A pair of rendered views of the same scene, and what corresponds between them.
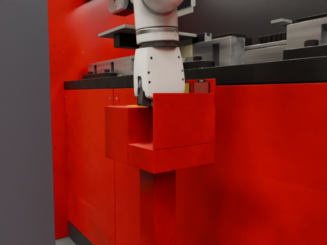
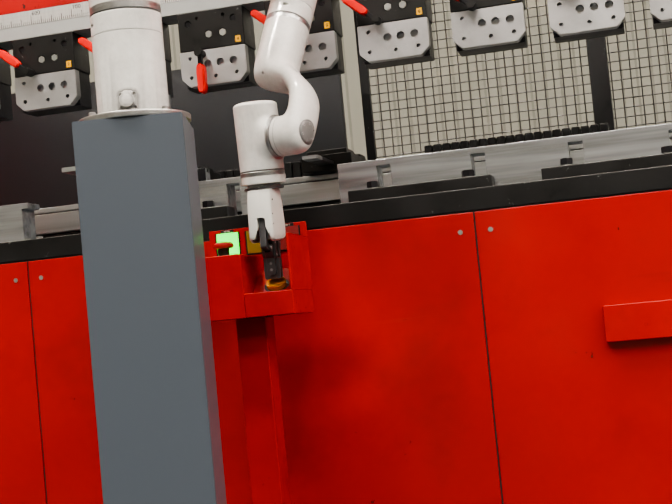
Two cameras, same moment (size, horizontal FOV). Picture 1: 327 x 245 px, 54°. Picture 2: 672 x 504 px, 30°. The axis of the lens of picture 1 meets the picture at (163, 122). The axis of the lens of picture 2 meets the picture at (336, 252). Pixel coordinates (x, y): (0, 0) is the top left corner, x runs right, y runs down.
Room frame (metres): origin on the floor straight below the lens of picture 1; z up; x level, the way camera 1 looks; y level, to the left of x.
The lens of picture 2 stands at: (-1.21, 1.48, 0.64)
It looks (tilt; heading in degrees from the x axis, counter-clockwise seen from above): 3 degrees up; 319
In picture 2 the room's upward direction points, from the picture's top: 5 degrees counter-clockwise
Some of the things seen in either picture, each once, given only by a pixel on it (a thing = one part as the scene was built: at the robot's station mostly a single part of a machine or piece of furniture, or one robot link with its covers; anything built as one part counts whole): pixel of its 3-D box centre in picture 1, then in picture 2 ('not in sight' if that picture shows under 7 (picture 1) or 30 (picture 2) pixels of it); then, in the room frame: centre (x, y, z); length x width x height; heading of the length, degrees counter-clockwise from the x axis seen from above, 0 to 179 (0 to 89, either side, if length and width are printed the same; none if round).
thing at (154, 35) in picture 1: (158, 38); (263, 179); (0.65, 0.01, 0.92); 0.09 x 0.08 x 0.03; 127
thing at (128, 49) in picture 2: not in sight; (130, 70); (0.57, 0.33, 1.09); 0.19 x 0.19 x 0.18
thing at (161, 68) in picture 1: (159, 69); (266, 211); (0.65, 0.01, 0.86); 0.10 x 0.07 x 0.11; 127
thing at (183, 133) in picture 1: (157, 120); (250, 270); (0.71, 0.01, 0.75); 0.20 x 0.16 x 0.18; 37
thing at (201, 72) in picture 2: not in sight; (202, 71); (0.97, -0.11, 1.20); 0.04 x 0.02 x 0.10; 125
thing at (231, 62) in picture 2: not in sight; (218, 50); (0.99, -0.17, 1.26); 0.15 x 0.09 x 0.17; 35
